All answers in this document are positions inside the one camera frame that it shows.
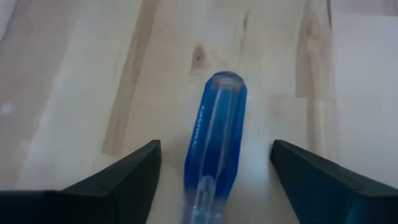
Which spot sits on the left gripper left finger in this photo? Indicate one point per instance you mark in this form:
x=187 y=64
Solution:
x=93 y=202

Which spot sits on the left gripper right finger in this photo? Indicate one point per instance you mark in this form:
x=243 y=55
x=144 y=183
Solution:
x=335 y=199

